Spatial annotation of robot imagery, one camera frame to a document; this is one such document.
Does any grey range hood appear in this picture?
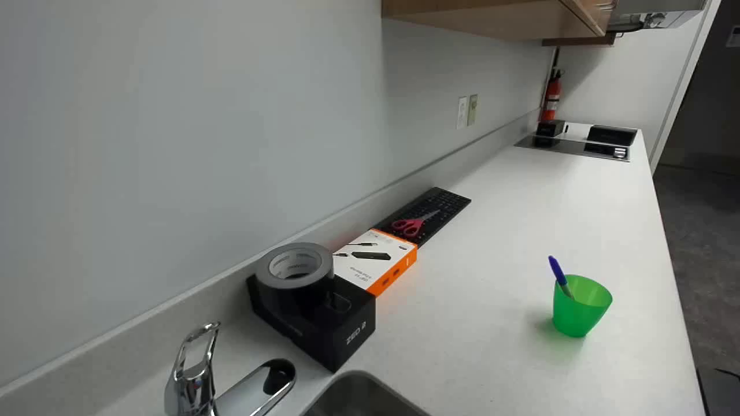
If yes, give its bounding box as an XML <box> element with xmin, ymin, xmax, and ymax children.
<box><xmin>606</xmin><ymin>0</ymin><xmax>707</xmax><ymax>35</ymax></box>

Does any black cardboard box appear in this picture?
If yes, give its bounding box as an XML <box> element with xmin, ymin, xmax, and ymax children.
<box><xmin>245</xmin><ymin>270</ymin><xmax>380</xmax><ymax>374</ymax></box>

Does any chrome sink faucet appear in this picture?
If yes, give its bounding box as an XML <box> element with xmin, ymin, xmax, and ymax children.
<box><xmin>161</xmin><ymin>320</ymin><xmax>298</xmax><ymax>416</ymax></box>

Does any red fire extinguisher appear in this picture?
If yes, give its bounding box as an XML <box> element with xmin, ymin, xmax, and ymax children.
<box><xmin>536</xmin><ymin>45</ymin><xmax>564</xmax><ymax>140</ymax></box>

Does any wooden wall cabinet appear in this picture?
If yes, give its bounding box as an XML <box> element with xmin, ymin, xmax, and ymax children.
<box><xmin>380</xmin><ymin>0</ymin><xmax>618</xmax><ymax>43</ymax></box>

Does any grey marker with blue cap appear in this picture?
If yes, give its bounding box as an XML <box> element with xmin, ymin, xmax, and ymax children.
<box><xmin>545</xmin><ymin>255</ymin><xmax>573</xmax><ymax>301</ymax></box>

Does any orange and white product box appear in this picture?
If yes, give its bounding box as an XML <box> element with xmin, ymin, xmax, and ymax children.
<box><xmin>331</xmin><ymin>227</ymin><xmax>421</xmax><ymax>298</ymax></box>

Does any grey duct tape roll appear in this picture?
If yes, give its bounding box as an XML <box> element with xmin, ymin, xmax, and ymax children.
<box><xmin>254</xmin><ymin>239</ymin><xmax>335</xmax><ymax>294</ymax></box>

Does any dark object at counter edge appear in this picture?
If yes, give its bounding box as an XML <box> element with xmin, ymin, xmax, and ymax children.
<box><xmin>695</xmin><ymin>364</ymin><xmax>740</xmax><ymax>416</ymax></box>

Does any green plastic cup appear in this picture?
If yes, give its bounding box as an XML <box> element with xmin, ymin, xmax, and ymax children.
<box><xmin>550</xmin><ymin>273</ymin><xmax>615</xmax><ymax>340</ymax></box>

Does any white wall outlet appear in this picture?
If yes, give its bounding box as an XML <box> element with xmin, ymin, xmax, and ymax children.
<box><xmin>455</xmin><ymin>92</ymin><xmax>482</xmax><ymax>131</ymax></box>

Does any black flat cooktop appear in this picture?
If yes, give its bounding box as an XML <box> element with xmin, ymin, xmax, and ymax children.
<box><xmin>516</xmin><ymin>131</ymin><xmax>632</xmax><ymax>163</ymax></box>

